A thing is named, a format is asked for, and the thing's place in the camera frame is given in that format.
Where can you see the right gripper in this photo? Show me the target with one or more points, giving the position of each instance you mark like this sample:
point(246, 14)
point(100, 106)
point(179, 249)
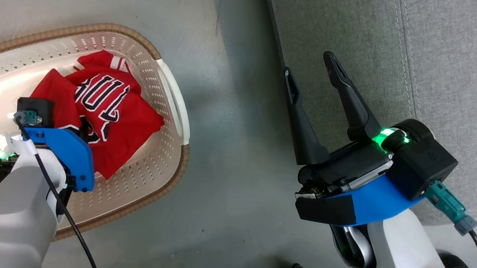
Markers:
point(346, 169)

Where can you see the red jersey with black lettering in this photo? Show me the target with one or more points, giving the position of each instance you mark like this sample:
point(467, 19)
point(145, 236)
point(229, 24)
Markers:
point(123, 116)

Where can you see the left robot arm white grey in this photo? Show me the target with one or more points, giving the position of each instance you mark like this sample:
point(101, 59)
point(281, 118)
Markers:
point(10, 223)

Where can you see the grey fabric sofa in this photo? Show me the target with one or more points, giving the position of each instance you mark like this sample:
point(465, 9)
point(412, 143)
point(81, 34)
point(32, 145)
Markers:
point(421, 52)

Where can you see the beige perforated laundry basket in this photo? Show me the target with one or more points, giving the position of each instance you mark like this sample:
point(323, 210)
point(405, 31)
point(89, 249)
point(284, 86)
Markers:
point(154, 93)

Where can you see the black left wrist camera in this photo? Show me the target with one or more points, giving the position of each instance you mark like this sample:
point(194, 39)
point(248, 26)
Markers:
point(36, 109)

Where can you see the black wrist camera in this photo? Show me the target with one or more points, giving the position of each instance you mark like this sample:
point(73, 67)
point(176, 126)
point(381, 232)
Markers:
point(36, 109)
point(422, 168)

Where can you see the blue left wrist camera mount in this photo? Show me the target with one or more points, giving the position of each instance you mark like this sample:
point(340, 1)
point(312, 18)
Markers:
point(70, 154)

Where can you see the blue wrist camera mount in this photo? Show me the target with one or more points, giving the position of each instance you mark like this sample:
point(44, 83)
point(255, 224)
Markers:
point(375, 201)
point(70, 154)

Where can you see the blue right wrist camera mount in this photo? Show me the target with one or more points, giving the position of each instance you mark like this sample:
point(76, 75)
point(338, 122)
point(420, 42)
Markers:
point(375, 201)

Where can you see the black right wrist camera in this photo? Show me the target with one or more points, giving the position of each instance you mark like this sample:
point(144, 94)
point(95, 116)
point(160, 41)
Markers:
point(422, 168)

